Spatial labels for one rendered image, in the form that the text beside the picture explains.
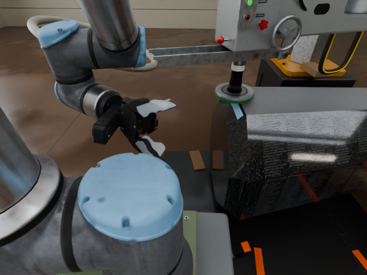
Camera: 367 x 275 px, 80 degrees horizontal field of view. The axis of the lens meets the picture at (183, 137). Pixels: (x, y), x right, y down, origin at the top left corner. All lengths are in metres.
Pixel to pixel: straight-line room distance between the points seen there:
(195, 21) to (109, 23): 6.89
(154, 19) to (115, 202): 7.20
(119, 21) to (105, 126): 0.19
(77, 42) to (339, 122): 1.27
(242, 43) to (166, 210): 0.89
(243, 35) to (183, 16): 6.27
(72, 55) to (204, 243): 0.57
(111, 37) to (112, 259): 0.38
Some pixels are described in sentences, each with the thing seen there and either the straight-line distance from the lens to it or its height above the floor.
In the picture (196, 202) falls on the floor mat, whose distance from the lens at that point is 1.76.
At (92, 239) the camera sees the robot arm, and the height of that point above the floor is 1.15.
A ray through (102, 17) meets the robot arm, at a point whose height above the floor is 1.38.
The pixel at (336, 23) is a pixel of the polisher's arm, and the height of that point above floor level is 1.23.
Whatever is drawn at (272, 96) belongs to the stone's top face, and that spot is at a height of 0.84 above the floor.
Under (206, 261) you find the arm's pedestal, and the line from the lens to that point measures 0.65.
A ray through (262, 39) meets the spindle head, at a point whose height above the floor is 1.19.
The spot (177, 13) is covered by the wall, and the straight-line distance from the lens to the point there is 7.30.
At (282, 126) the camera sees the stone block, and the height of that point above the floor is 0.79.
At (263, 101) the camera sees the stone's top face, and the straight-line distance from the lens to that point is 1.34.
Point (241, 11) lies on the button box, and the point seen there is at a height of 1.31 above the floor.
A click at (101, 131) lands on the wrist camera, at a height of 1.19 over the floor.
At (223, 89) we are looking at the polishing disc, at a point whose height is 0.90.
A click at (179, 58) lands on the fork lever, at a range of 1.04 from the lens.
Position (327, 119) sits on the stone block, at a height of 0.81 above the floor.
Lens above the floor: 1.45
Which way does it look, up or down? 38 degrees down
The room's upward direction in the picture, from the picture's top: straight up
